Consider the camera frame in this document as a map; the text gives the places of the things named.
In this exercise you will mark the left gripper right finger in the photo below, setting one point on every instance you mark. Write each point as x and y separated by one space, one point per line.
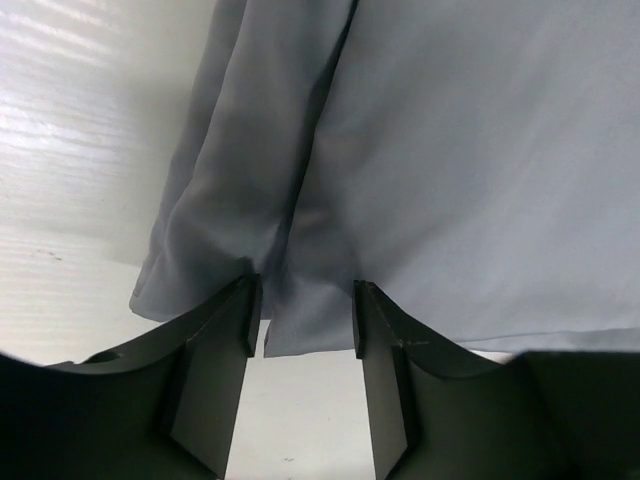
436 410

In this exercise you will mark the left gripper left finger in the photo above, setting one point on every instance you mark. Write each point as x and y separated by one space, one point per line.
161 406

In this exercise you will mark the grey cloth napkin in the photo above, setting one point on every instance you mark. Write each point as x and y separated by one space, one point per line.
477 160

